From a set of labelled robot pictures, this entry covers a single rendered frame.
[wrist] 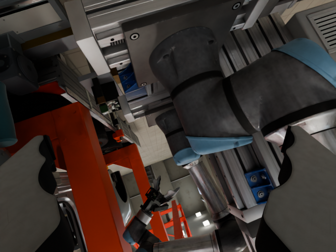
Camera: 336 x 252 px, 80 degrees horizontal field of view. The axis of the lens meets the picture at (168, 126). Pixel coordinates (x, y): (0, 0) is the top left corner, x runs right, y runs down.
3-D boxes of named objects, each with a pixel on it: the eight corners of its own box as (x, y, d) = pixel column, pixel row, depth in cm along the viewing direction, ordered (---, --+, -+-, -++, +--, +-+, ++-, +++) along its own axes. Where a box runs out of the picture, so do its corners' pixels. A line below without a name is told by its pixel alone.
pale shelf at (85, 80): (76, 77, 109) (78, 82, 108) (107, 66, 110) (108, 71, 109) (102, 102, 151) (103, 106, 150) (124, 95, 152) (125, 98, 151)
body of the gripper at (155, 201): (161, 191, 102) (146, 213, 98) (168, 198, 108) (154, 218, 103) (151, 185, 107) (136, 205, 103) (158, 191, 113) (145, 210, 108)
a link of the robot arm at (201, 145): (160, 103, 41) (185, 167, 38) (220, 66, 34) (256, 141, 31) (188, 106, 51) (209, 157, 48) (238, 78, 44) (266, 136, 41)
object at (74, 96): (45, 65, 128) (53, 96, 124) (59, 60, 129) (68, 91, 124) (126, 132, 370) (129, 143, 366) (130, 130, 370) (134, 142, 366)
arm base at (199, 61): (222, 17, 38) (245, 62, 36) (205, 60, 53) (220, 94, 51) (146, 40, 36) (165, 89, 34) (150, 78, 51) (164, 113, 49)
